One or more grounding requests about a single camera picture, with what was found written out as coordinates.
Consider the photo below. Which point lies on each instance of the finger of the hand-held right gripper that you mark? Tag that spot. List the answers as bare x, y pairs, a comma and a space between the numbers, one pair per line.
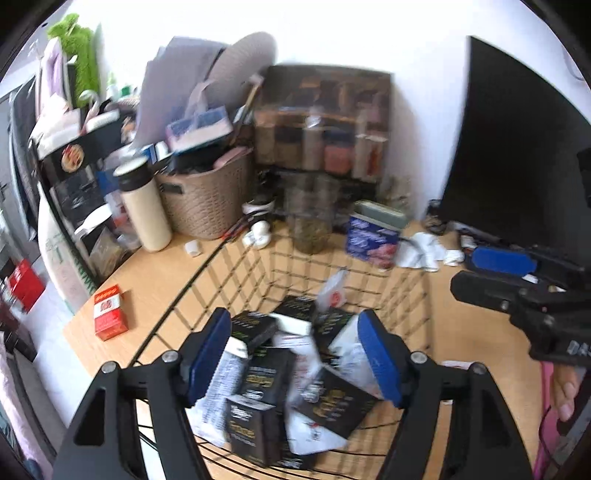
503, 261
489, 290

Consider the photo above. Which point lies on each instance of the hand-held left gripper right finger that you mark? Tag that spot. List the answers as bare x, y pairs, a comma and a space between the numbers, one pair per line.
376, 357

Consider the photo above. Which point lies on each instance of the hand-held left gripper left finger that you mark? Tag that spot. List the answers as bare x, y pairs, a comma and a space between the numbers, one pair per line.
211, 357

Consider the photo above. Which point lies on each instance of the pile of black tissue packets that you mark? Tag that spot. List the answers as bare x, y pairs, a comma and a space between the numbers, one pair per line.
268, 374

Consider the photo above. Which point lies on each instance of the white packet with red circle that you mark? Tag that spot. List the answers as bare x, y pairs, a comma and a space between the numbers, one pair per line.
333, 290

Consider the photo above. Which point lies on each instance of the person's right hand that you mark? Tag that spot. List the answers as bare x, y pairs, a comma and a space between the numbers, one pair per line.
565, 387

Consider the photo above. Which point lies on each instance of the white bottle cap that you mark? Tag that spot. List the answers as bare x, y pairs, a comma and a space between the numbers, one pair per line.
192, 249

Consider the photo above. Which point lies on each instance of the small red box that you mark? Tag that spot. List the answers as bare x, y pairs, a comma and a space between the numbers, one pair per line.
110, 314

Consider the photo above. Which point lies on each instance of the blue tissue box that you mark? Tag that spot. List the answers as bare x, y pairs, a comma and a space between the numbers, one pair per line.
374, 235
198, 129

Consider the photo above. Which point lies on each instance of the black monitor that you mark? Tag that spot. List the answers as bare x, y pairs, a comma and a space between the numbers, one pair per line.
517, 138

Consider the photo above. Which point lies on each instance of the beige woven storage basket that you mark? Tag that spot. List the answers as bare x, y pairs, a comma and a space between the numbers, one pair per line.
203, 203

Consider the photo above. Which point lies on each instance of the clear glass jar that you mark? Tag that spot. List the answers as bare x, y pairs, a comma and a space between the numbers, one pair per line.
311, 217

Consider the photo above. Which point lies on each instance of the cream thermos bottle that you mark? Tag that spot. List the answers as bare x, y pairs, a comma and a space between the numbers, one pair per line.
143, 207

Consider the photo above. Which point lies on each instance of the white rice bag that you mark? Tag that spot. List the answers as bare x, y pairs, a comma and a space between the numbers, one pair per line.
62, 258

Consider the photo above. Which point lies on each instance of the red cardboard box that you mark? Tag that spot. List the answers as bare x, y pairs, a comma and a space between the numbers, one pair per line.
25, 284

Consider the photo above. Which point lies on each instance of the black shelf rack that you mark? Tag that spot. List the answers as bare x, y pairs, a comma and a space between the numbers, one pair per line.
69, 184

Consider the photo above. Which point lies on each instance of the brown spice cabinet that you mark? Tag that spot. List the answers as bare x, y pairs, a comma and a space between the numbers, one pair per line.
323, 124

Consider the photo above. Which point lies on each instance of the round grey disc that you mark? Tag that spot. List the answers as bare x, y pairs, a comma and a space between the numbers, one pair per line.
244, 64

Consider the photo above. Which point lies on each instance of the pink garment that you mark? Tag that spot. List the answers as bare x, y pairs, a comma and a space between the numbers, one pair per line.
53, 69

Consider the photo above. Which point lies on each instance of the green plush cloth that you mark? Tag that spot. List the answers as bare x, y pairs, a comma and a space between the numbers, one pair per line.
76, 50

